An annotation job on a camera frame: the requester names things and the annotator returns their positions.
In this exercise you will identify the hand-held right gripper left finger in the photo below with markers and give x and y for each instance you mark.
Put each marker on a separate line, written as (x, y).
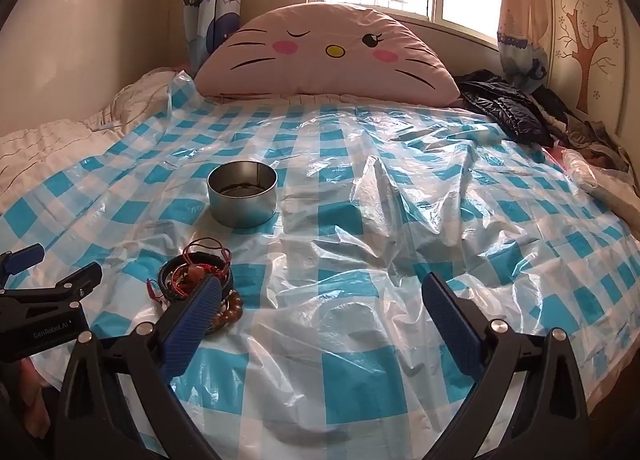
(192, 320)

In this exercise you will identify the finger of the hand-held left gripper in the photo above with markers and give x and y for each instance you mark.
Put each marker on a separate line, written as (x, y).
(25, 257)
(65, 285)

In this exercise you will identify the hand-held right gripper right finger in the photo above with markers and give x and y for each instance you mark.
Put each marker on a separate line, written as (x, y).
(450, 322)

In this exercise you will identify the round metal tin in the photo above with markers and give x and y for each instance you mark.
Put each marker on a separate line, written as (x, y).
(241, 192)

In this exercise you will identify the white quilt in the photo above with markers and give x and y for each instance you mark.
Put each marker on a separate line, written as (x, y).
(55, 134)

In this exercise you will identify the blue checked plastic sheet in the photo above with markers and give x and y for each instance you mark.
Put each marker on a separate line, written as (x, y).
(350, 240)

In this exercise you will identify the clear plastic bag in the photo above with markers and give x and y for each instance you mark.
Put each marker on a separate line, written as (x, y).
(580, 167)

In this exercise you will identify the black puffer jacket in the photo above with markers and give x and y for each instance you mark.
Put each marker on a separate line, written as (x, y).
(505, 102)

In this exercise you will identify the pile of dark clothes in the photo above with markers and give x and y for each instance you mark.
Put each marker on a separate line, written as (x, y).
(585, 129)

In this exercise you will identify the pink cat face pillow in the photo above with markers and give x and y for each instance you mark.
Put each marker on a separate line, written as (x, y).
(330, 52)

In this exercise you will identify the cartoon whale curtain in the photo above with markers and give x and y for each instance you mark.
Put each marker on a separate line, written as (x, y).
(212, 4)

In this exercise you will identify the cartoon boat curtain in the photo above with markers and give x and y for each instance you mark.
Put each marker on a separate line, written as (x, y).
(525, 14)

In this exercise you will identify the headboard with tree print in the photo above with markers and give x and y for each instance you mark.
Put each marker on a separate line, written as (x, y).
(585, 29)

